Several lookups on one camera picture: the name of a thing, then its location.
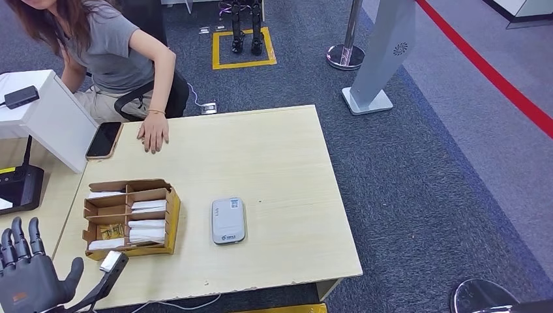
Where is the person's left hand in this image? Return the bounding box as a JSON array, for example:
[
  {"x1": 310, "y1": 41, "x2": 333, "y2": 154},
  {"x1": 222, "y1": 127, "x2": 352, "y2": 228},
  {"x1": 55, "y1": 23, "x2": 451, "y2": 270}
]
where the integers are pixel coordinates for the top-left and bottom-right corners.
[{"x1": 136, "y1": 113, "x2": 170, "y2": 155}]

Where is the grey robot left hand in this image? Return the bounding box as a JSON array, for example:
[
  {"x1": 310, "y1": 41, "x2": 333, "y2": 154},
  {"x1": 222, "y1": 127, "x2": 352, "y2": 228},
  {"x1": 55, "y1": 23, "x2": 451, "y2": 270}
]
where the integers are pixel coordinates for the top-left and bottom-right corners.
[{"x1": 0, "y1": 217, "x2": 85, "y2": 313}]

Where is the person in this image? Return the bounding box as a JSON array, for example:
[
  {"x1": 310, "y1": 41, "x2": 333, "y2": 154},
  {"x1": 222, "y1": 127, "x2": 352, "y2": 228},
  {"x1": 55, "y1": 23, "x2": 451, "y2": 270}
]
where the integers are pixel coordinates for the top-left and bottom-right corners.
[{"x1": 4, "y1": 0, "x2": 177, "y2": 155}]

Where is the grey card reader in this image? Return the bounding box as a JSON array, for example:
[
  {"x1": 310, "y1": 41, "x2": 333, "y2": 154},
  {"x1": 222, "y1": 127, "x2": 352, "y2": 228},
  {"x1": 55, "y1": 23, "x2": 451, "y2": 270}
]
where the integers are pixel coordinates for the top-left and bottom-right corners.
[{"x1": 211, "y1": 197, "x2": 247, "y2": 245}]

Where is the black office chair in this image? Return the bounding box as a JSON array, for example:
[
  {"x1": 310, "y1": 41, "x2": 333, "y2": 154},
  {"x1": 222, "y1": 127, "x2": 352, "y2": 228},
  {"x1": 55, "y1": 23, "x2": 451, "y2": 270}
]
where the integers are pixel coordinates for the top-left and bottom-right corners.
[{"x1": 113, "y1": 0, "x2": 191, "y2": 123}]

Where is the black smartphone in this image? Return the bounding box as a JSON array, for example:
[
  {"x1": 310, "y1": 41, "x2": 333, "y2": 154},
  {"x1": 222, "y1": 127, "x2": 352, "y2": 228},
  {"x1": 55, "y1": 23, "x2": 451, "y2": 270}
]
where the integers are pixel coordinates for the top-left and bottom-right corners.
[{"x1": 85, "y1": 121, "x2": 124, "y2": 161}]

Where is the black stand base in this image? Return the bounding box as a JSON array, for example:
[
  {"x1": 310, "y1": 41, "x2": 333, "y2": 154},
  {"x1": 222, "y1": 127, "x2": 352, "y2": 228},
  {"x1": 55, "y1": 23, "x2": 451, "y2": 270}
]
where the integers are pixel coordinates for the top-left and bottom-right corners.
[{"x1": 0, "y1": 136, "x2": 45, "y2": 216}]

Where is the yellow printed packet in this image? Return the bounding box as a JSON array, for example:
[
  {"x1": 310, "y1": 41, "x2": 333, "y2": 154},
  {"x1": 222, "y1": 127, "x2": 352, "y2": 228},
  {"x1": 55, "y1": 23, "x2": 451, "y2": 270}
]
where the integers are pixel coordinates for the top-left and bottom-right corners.
[{"x1": 99, "y1": 224, "x2": 125, "y2": 241}]

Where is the cardboard divider box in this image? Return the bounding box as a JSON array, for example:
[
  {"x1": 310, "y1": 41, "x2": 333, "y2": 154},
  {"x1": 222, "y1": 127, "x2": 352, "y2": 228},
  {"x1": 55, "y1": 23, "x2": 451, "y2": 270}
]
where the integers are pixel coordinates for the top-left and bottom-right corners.
[{"x1": 82, "y1": 179, "x2": 181, "y2": 261}]

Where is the white shelf box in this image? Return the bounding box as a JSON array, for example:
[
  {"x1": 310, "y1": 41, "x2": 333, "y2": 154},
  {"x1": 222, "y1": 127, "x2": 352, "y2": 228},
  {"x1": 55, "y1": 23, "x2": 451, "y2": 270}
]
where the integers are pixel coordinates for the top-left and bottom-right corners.
[{"x1": 0, "y1": 70, "x2": 99, "y2": 175}]

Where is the yellow floor tape square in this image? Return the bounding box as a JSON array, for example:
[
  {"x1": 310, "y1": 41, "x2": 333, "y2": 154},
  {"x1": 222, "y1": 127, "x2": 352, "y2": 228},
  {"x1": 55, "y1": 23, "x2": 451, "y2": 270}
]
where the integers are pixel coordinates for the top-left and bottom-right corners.
[{"x1": 211, "y1": 26, "x2": 278, "y2": 70}]

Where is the small black legged robot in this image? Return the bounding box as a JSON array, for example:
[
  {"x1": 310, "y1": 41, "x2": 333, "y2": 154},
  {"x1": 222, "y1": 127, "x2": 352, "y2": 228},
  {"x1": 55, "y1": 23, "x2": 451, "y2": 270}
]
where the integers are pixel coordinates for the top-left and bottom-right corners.
[{"x1": 218, "y1": 0, "x2": 265, "y2": 56}]

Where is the small black device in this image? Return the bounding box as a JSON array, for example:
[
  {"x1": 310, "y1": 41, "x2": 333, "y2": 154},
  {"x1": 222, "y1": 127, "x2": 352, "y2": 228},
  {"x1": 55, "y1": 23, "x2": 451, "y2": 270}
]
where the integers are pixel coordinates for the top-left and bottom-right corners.
[{"x1": 3, "y1": 85, "x2": 40, "y2": 110}]

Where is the grey kiosk stand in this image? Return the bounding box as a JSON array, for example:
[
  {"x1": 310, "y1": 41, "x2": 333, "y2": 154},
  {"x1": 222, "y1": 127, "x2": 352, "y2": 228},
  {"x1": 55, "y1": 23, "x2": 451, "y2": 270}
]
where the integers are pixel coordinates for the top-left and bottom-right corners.
[{"x1": 341, "y1": 0, "x2": 417, "y2": 116}]

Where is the red floor tape line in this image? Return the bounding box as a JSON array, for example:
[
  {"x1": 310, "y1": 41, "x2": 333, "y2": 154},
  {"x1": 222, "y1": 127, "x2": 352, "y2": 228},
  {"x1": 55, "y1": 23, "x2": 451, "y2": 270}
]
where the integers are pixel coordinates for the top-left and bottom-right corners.
[{"x1": 414, "y1": 0, "x2": 553, "y2": 139}]

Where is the round chrome base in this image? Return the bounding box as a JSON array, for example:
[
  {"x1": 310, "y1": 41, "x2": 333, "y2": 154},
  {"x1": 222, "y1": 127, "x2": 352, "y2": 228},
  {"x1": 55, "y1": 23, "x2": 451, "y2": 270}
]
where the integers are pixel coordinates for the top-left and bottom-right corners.
[{"x1": 450, "y1": 278, "x2": 522, "y2": 313}]

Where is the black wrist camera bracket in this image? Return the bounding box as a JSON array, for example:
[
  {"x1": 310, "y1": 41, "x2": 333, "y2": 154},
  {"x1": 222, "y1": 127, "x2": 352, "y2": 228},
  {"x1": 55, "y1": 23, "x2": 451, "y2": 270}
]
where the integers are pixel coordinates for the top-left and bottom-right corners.
[{"x1": 65, "y1": 252, "x2": 130, "y2": 313}]

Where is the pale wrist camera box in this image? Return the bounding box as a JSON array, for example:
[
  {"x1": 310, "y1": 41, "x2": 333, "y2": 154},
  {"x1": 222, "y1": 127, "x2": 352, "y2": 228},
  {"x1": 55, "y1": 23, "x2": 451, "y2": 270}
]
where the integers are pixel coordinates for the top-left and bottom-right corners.
[{"x1": 99, "y1": 250, "x2": 123, "y2": 274}]

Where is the white cable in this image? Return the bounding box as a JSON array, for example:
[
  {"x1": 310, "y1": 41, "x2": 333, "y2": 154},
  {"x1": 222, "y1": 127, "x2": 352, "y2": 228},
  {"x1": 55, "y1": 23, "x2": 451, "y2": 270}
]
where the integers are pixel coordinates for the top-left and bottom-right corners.
[{"x1": 129, "y1": 293, "x2": 222, "y2": 313}]

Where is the chrome stanchion post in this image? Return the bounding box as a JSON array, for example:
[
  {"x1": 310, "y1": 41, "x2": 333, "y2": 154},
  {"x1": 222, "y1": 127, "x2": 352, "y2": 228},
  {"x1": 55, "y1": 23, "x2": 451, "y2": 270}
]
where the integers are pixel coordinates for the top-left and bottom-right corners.
[{"x1": 325, "y1": 0, "x2": 366, "y2": 71}]

